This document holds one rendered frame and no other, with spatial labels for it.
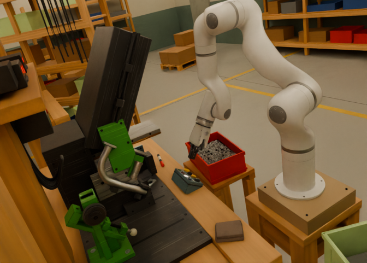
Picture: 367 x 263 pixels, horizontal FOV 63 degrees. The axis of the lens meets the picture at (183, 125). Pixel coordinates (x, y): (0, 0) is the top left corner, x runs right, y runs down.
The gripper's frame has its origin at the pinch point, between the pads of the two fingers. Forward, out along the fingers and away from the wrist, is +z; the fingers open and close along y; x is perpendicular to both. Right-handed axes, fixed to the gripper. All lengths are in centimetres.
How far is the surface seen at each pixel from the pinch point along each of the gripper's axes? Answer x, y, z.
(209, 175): -13.3, -1.2, 8.5
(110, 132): 40.6, 4.4, -0.7
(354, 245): -21, -71, -1
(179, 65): -246, 536, -68
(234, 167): -24.2, -3.8, 0.7
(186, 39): -267, 592, -140
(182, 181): 5.4, -7.5, 11.5
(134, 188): 26.0, -5.5, 18.4
